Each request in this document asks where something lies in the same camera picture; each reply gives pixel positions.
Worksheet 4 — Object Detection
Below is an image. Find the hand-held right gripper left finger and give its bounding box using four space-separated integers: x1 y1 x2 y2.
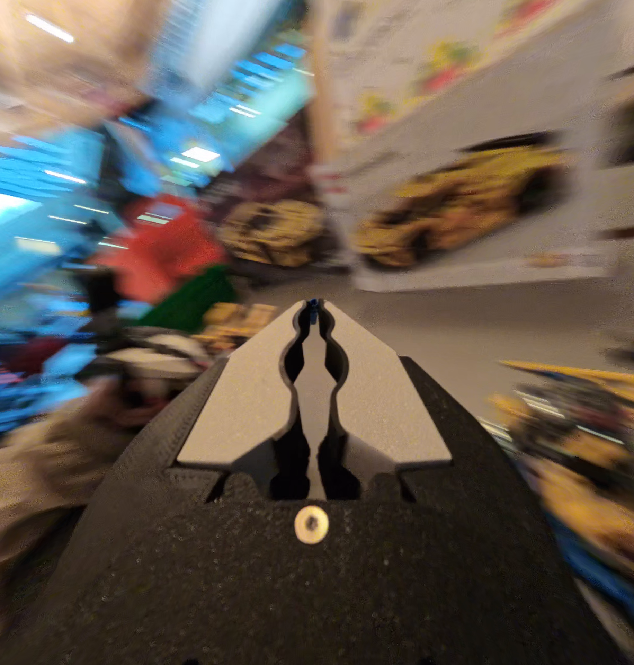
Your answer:
177 300 309 495

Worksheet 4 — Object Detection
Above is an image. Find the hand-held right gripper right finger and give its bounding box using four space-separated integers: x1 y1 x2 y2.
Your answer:
318 300 452 490

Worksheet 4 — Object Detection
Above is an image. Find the grey desk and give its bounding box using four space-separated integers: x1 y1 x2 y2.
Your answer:
234 275 634 432

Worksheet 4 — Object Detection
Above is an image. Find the large yellow toy car panel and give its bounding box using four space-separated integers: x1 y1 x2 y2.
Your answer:
202 303 278 346

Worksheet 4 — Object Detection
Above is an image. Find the green storage bin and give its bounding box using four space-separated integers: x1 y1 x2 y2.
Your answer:
139 264 241 334

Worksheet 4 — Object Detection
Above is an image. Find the yellow car toy set box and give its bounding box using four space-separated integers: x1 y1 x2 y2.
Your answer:
203 119 351 284

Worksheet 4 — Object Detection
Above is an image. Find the pile of toy brick pieces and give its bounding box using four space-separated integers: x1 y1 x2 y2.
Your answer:
482 357 634 603

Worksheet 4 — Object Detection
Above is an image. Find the yellow car instruction booklet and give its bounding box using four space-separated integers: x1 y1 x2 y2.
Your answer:
348 62 624 293

